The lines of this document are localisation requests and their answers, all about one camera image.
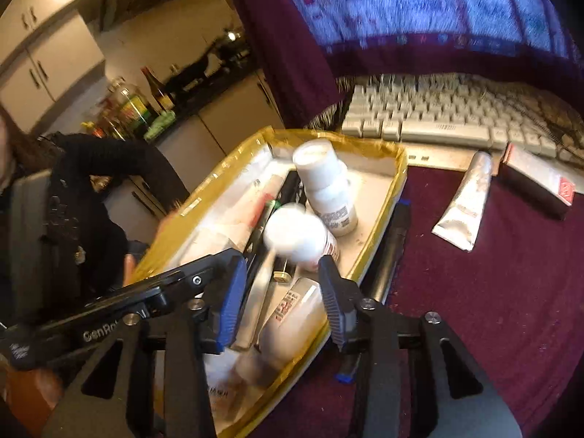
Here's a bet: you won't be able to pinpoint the person's dark clothed torso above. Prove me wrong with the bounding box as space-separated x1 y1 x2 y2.
0 105 190 329

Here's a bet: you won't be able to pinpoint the white tube red print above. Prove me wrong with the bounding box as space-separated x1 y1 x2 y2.
223 173 286 242

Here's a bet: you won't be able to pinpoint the cream wall cabinets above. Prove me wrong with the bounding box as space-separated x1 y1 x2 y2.
0 0 108 133

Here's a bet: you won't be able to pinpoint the red white small carton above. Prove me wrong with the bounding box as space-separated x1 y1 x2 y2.
497 142 578 220

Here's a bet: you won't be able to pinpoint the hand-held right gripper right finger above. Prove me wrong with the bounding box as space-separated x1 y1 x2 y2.
318 254 523 438

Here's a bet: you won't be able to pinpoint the white squeeze tube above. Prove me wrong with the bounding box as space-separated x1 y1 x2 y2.
431 150 494 253

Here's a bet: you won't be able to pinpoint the yellow taped cardboard box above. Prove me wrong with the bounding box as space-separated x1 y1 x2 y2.
123 127 409 438

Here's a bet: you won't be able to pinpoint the row of condiment bottles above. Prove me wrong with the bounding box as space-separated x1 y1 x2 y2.
80 66 178 142

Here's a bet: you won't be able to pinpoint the black marker green tip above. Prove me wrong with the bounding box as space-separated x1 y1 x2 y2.
249 198 284 256

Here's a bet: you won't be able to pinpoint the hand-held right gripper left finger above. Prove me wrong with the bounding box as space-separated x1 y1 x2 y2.
41 255 249 438

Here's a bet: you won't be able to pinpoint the white slim tube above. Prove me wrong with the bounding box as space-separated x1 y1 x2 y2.
232 246 277 352

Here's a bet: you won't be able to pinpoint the white bottle red label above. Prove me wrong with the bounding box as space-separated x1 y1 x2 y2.
264 204 342 272

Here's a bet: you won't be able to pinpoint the black pen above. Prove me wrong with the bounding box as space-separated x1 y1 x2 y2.
278 171 304 206

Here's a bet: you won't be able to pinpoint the white bottle red print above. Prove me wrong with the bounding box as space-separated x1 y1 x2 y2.
258 277 330 372

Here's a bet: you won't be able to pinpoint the large computer monitor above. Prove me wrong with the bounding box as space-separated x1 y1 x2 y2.
216 0 584 126

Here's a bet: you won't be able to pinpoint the black cookware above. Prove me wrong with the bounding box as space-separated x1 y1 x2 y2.
164 27 254 96

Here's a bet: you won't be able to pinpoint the cream base cabinets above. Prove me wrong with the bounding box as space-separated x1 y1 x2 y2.
103 70 286 220

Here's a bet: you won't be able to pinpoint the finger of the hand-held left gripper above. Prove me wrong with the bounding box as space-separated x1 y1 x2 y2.
89 249 242 315

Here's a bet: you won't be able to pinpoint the grey flat panel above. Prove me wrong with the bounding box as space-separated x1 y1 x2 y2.
8 169 54 324

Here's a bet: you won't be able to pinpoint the maroon tablecloth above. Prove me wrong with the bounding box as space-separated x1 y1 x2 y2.
255 164 584 438

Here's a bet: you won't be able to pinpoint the white pill bottle barcode label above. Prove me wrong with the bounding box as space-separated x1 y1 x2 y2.
292 138 360 239

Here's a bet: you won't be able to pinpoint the black long case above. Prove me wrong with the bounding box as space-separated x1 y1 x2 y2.
335 198 412 384

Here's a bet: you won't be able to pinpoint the black gold lipstick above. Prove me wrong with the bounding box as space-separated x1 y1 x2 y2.
273 258 293 284

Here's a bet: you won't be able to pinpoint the white printed sachet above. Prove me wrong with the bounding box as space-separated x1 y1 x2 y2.
201 351 274 434

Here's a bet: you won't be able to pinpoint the white keyboard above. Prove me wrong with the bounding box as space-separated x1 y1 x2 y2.
340 73 584 167

